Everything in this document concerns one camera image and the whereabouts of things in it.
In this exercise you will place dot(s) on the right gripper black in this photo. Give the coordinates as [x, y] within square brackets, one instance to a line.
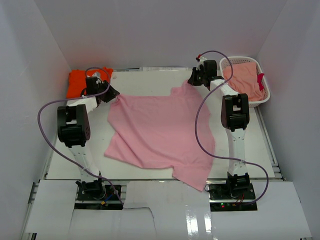
[193, 80]

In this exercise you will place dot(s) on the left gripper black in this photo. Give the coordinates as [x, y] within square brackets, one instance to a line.
[111, 93]

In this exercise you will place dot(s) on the pink t shirt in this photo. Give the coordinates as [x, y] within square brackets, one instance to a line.
[158, 132]

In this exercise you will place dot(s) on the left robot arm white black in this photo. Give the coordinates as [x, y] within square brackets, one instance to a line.
[74, 131]

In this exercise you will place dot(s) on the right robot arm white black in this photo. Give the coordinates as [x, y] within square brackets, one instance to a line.
[235, 117]

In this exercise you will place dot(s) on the folded orange t shirt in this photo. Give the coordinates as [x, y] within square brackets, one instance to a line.
[77, 80]

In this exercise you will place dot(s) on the peach t shirt in basket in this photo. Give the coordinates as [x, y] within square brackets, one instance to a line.
[244, 81]

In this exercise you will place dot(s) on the magenta cloth in basket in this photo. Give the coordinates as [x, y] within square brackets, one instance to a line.
[259, 81]

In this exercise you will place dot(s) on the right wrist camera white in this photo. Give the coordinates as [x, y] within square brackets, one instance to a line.
[200, 62]

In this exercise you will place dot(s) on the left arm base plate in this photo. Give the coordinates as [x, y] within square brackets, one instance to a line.
[105, 199]

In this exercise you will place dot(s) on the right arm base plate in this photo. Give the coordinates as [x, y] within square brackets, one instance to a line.
[220, 200]

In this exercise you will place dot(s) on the aluminium frame rail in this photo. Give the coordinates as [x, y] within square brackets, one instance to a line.
[26, 235]

